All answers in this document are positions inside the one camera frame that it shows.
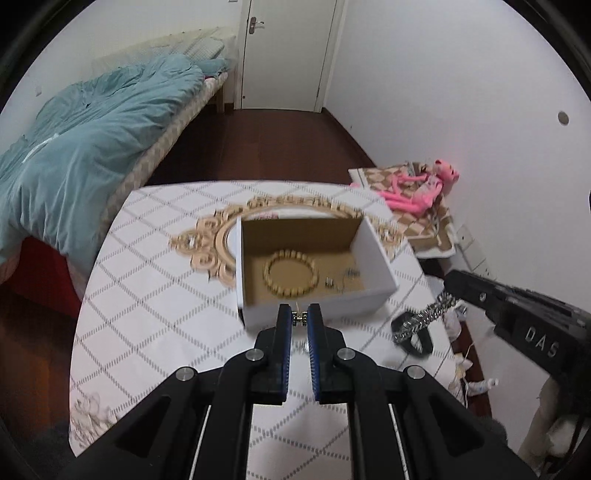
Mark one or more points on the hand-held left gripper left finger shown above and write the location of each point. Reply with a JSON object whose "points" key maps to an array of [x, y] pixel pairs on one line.
{"points": [[284, 344]]}

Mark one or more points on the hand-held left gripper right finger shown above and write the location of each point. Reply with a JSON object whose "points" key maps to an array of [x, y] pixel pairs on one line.
{"points": [[314, 350]]}

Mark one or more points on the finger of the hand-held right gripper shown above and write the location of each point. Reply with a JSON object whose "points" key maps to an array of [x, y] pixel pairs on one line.
{"points": [[471, 290]]}

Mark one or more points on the white cardboard box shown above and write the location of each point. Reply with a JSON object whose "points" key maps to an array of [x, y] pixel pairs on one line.
{"points": [[369, 258]]}

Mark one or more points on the black wristband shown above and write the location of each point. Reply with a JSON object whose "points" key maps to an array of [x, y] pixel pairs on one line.
{"points": [[422, 344]]}

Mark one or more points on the small white bottle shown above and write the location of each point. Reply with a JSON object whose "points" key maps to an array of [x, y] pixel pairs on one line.
{"points": [[482, 386]]}

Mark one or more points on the beige fabric object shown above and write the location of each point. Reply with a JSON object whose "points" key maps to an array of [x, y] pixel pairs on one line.
{"points": [[547, 429]]}

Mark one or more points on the pink plush toy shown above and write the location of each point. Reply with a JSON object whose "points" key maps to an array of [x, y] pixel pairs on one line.
{"points": [[415, 196]]}

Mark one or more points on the white diamond-pattern tablecloth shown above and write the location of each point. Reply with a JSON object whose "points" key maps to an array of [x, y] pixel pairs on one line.
{"points": [[161, 314]]}

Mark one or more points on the bed with patterned mattress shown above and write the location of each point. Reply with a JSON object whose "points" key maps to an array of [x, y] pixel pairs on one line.
{"points": [[171, 134]]}

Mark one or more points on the teal duvet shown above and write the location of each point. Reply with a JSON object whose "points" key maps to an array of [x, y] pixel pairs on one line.
{"points": [[83, 152]]}

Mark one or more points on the white door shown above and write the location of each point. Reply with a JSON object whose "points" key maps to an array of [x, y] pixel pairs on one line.
{"points": [[291, 50]]}

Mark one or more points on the light patterned pillow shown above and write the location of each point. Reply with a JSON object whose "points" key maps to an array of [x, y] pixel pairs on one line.
{"points": [[205, 46]]}

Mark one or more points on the white wall socket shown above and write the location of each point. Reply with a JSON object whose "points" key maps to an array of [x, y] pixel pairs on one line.
{"points": [[475, 256]]}

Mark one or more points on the ornate wooden mirror frame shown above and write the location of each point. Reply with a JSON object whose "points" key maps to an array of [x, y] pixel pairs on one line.
{"points": [[207, 240]]}

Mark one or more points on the round grey wall cap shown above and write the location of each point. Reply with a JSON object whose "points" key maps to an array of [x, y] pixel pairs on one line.
{"points": [[563, 117]]}

